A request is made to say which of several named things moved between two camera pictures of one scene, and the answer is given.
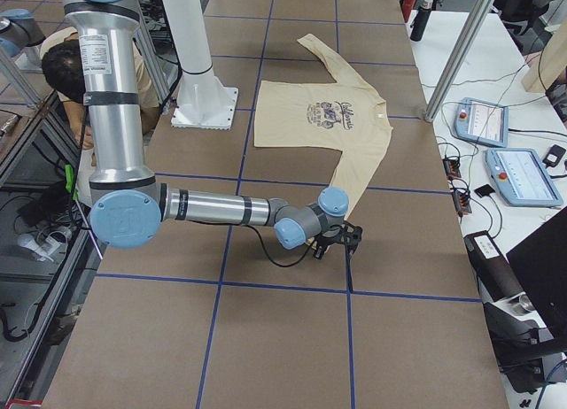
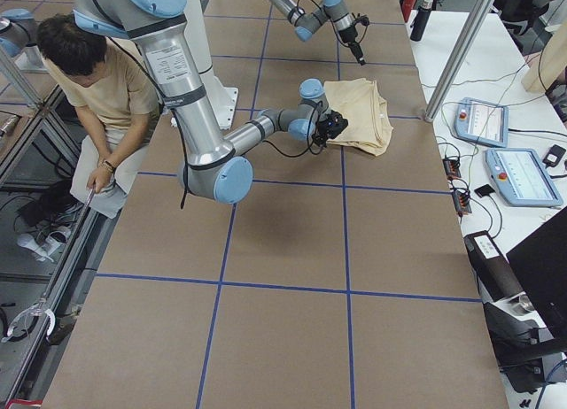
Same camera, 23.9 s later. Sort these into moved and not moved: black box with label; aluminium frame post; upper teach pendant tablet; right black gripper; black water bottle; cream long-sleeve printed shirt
Moved: cream long-sleeve printed shirt; right black gripper
Not moved: black box with label; aluminium frame post; upper teach pendant tablet; black water bottle
